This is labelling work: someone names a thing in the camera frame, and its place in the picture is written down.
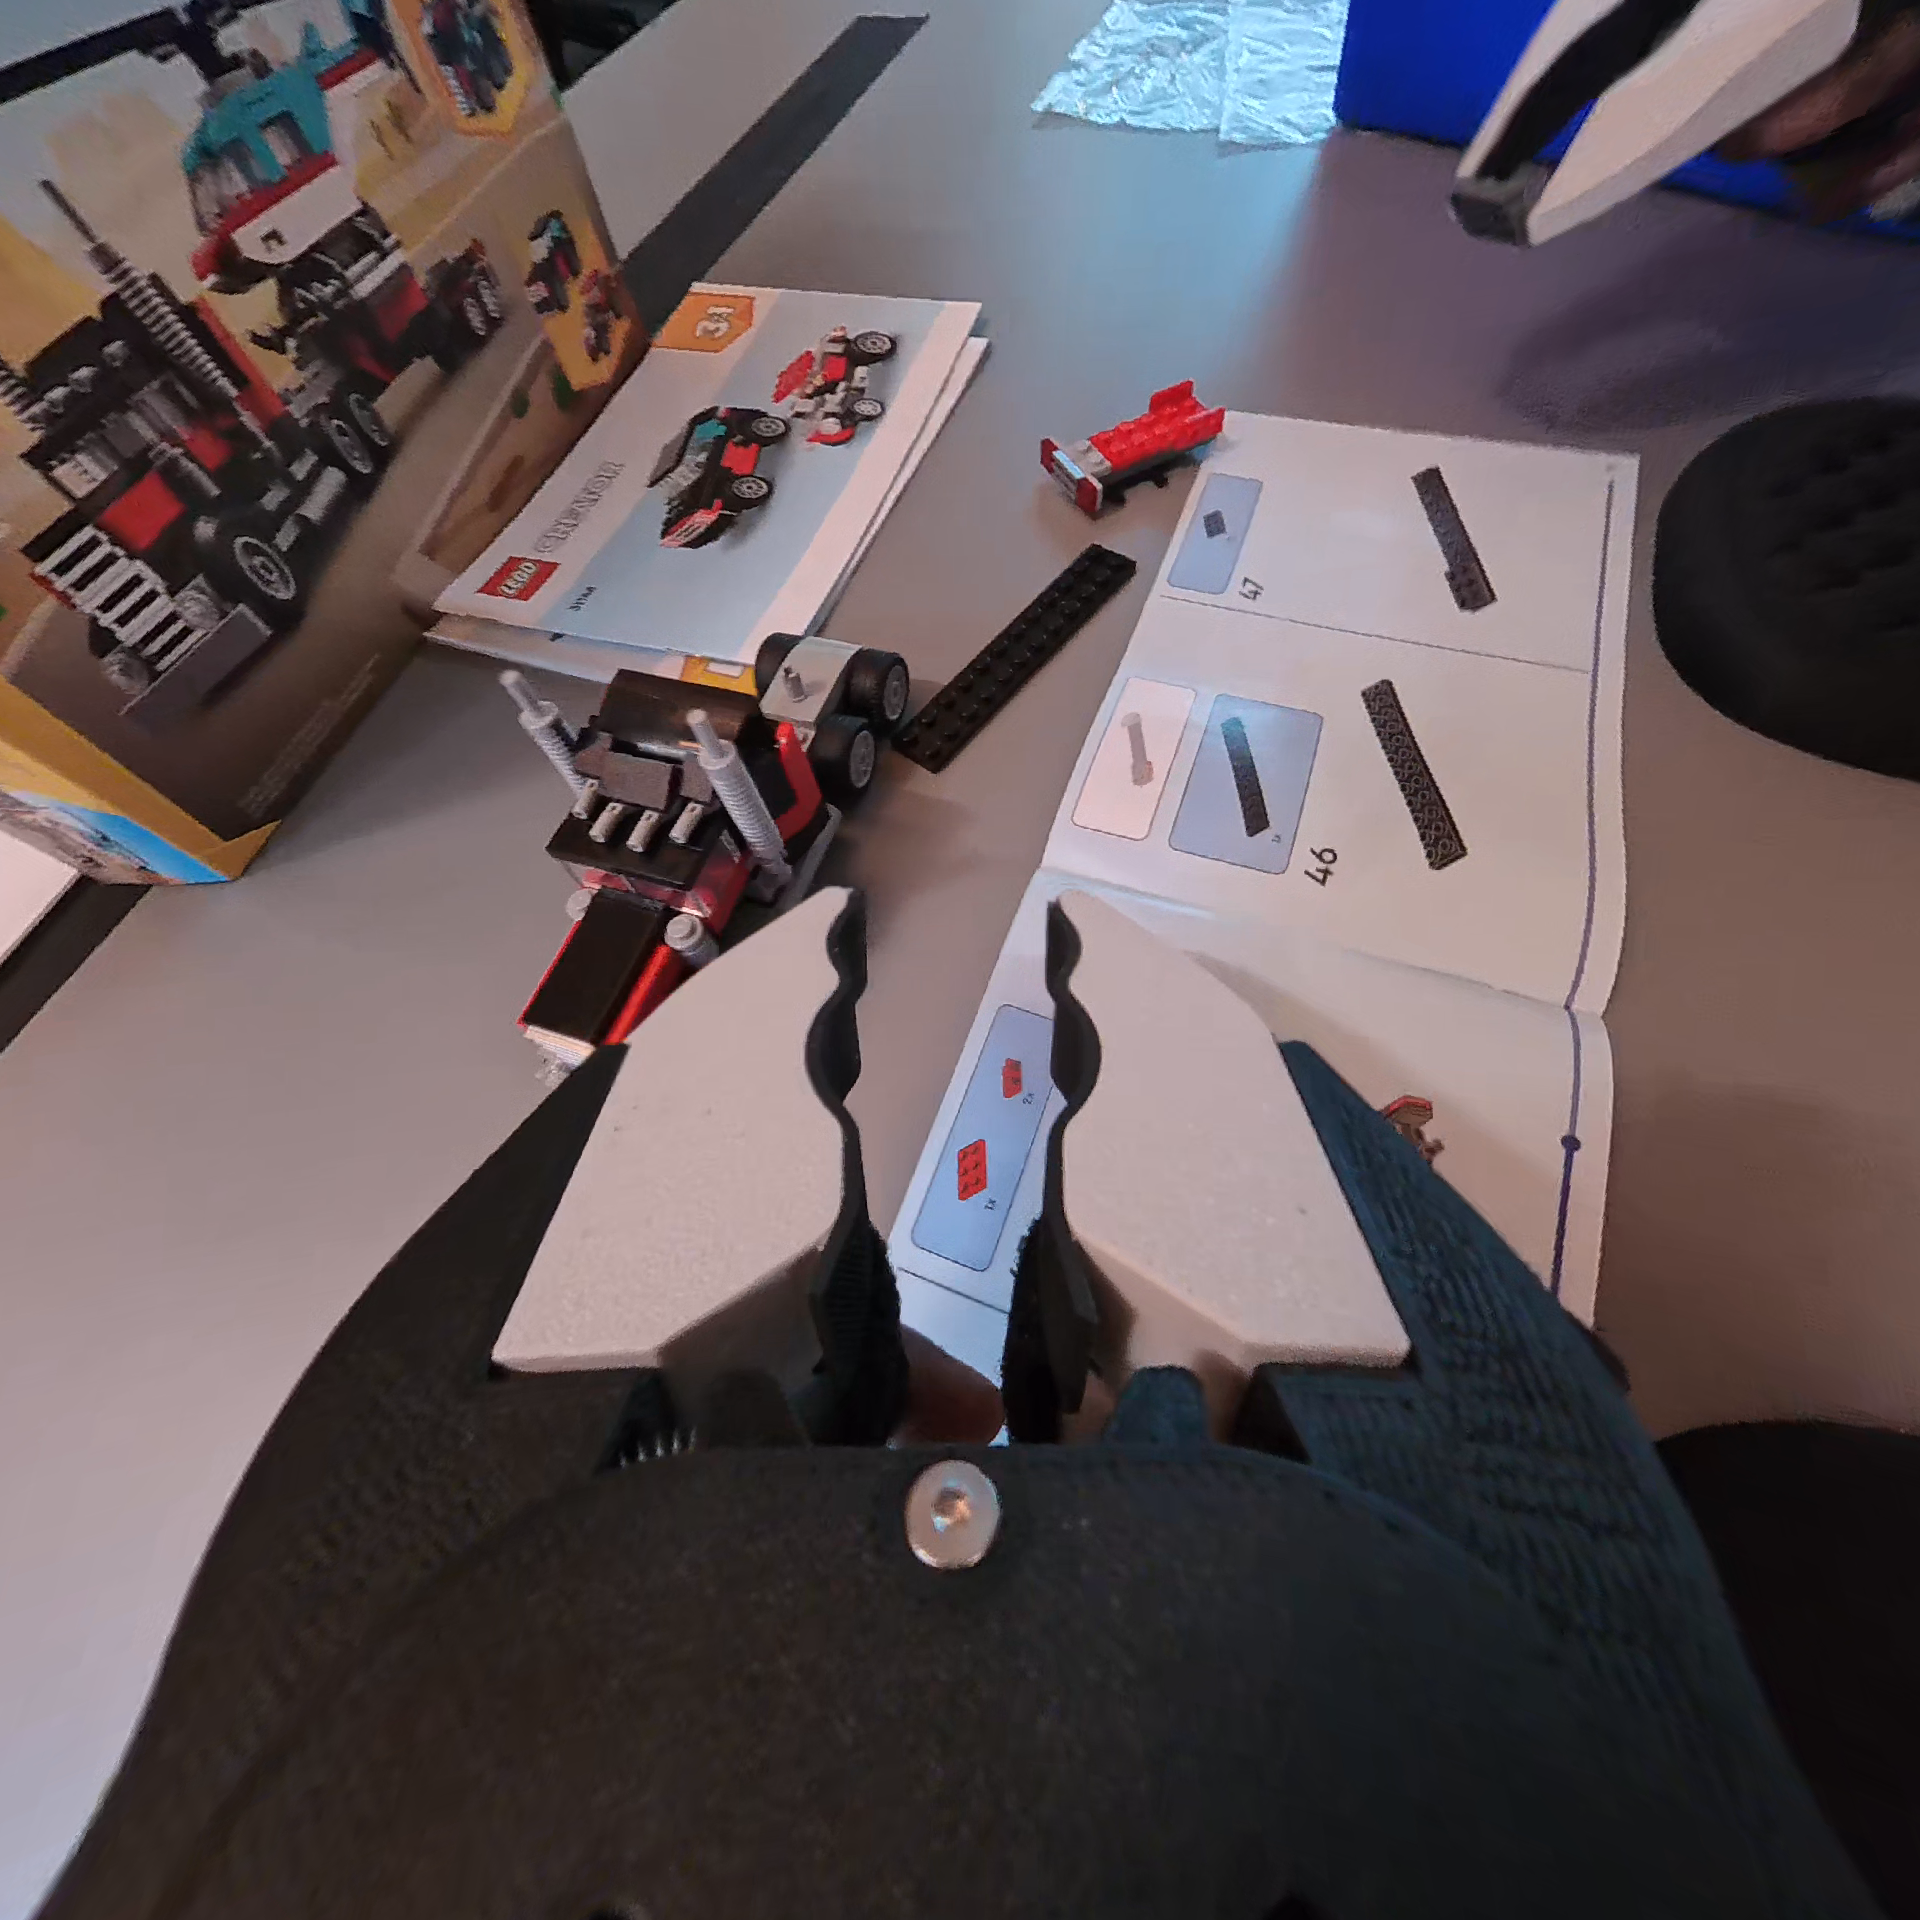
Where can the large blue plastic bin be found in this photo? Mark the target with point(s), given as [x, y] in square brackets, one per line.
[1410, 60]

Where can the black red lego truck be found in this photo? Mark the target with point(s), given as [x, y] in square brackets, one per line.
[675, 840]

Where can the lego set box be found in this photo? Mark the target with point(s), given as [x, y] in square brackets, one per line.
[224, 450]

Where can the person's right hand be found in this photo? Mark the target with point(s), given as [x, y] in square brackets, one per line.
[1828, 142]

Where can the clear plastic bag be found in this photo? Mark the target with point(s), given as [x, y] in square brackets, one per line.
[1184, 66]

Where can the open lego instruction booklet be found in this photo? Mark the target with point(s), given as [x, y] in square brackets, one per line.
[1350, 629]

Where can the small dark lego plate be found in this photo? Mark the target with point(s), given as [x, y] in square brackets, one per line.
[1498, 205]

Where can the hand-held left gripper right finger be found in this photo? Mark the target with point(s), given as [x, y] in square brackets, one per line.
[1231, 1201]

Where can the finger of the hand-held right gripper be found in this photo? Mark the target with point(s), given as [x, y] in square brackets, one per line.
[1681, 120]
[1529, 76]

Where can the car cover instruction booklet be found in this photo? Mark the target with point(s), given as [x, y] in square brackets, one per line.
[839, 450]

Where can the grey red lego assembly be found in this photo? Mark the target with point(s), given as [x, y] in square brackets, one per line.
[1140, 441]

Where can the long black lego plate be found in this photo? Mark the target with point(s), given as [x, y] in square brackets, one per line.
[1019, 652]

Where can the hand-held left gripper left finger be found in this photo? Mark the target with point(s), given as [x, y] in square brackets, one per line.
[675, 1201]

